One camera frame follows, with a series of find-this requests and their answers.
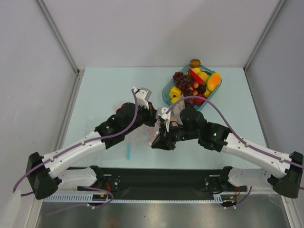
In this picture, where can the blue zipper bag strip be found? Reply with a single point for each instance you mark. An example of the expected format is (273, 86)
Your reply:
(128, 153)

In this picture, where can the brown kiwi fruit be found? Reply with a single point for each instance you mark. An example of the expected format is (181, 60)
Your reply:
(195, 63)

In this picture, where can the dark purple plum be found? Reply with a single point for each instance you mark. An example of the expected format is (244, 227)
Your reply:
(201, 89)

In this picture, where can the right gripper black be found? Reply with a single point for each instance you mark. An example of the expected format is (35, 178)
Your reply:
(165, 137)

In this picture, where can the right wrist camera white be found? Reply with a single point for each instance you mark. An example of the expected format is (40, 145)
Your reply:
(164, 115)

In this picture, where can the pink dotted zip bag stack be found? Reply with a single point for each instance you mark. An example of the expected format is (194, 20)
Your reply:
(108, 133)

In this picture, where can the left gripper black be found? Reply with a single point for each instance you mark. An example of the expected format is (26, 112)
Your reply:
(151, 113)

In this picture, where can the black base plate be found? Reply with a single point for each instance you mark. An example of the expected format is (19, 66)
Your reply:
(166, 182)

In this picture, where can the clear zip bag pink zipper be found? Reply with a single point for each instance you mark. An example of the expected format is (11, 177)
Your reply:
(175, 111)

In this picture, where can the left aluminium frame post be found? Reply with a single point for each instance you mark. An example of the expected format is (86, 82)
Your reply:
(56, 33)

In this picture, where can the right aluminium frame post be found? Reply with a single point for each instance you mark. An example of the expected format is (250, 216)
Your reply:
(273, 17)

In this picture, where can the white slotted cable duct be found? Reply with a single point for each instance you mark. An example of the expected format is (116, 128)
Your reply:
(95, 198)

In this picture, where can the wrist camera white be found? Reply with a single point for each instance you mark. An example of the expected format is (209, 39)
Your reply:
(142, 96)
(164, 115)

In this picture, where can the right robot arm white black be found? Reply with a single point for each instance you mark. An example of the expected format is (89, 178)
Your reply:
(277, 170)

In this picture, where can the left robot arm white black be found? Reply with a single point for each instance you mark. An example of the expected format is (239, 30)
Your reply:
(43, 172)

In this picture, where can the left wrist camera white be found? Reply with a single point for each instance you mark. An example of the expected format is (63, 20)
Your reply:
(142, 96)

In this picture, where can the red apple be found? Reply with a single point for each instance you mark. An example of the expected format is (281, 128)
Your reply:
(199, 101)

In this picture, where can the dark red grape bunch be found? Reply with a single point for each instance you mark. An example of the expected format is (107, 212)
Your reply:
(183, 83)

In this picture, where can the red chili pepper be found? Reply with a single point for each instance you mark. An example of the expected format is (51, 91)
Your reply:
(195, 76)

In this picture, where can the orange mango piece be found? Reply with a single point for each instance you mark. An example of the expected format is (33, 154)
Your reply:
(213, 81)

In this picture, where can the aluminium frame post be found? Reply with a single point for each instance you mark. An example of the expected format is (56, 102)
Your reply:
(273, 17)
(56, 33)

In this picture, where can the yellow lemon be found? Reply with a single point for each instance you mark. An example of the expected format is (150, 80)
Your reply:
(200, 73)

